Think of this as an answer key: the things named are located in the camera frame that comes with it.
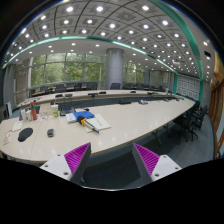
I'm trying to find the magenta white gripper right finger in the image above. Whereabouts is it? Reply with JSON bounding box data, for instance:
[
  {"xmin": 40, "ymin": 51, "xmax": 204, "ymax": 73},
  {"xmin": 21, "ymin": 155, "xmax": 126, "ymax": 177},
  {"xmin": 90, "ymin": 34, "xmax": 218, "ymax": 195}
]
[{"xmin": 132, "ymin": 143, "xmax": 181, "ymax": 183}]

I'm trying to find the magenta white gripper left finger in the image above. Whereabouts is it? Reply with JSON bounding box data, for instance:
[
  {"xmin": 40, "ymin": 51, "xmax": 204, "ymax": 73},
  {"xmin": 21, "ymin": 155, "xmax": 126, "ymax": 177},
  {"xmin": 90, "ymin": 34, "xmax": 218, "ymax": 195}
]
[{"xmin": 41, "ymin": 143, "xmax": 91, "ymax": 185}]

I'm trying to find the black computer mouse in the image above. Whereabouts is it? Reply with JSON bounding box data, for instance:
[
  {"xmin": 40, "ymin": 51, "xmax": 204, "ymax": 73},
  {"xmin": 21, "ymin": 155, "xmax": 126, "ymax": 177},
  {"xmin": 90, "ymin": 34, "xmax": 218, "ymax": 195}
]
[{"xmin": 47, "ymin": 129, "xmax": 54, "ymax": 137}]

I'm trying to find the black oval mouse pad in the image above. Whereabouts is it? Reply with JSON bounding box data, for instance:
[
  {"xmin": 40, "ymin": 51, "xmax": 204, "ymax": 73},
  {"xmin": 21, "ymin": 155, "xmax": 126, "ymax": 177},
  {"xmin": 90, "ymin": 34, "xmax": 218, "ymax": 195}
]
[{"xmin": 18, "ymin": 128, "xmax": 33, "ymax": 142}]

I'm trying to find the black yellow handheld tool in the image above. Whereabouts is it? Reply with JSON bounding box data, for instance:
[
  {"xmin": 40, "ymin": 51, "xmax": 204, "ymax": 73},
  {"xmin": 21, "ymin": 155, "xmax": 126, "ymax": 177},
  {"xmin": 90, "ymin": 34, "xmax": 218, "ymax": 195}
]
[{"xmin": 77, "ymin": 116, "xmax": 99, "ymax": 132}]

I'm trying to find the black office chair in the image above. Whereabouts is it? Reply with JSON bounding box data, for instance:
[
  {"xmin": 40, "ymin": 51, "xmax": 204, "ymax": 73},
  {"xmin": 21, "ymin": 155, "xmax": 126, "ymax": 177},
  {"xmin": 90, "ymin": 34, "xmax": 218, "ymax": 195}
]
[{"xmin": 174, "ymin": 114, "xmax": 197, "ymax": 140}]

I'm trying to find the blue notebook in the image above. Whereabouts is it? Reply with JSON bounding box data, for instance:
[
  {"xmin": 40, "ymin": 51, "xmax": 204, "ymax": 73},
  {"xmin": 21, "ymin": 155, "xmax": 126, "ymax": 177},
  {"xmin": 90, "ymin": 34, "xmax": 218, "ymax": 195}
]
[{"xmin": 73, "ymin": 111, "xmax": 95, "ymax": 121}]

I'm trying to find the green white box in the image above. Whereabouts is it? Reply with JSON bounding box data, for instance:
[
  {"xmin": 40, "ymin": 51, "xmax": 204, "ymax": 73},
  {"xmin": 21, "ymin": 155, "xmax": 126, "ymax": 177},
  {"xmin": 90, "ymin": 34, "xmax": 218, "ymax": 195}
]
[{"xmin": 50, "ymin": 104, "xmax": 59, "ymax": 117}]

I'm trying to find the orange red water bottle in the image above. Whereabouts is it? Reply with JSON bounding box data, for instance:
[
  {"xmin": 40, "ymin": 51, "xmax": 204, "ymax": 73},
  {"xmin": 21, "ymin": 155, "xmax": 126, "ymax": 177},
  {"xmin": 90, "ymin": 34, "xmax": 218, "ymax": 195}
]
[{"xmin": 30, "ymin": 101, "xmax": 37, "ymax": 120}]

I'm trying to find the white paper sheet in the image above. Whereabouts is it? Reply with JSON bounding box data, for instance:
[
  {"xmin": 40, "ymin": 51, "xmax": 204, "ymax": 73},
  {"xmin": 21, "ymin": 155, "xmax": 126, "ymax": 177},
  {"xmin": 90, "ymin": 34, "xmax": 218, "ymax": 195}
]
[{"xmin": 12, "ymin": 121, "xmax": 23, "ymax": 132}]

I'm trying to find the red white leaflet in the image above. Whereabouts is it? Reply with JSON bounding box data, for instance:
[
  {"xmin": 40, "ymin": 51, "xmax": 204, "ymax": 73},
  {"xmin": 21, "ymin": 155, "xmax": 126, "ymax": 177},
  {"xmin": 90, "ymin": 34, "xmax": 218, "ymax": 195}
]
[{"xmin": 3, "ymin": 130, "xmax": 12, "ymax": 145}]

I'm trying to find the grey round pillar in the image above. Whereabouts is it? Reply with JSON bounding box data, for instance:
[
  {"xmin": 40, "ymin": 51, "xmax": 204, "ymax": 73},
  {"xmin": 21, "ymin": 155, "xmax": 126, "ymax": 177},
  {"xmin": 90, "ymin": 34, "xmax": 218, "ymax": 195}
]
[{"xmin": 105, "ymin": 48, "xmax": 124, "ymax": 89}]

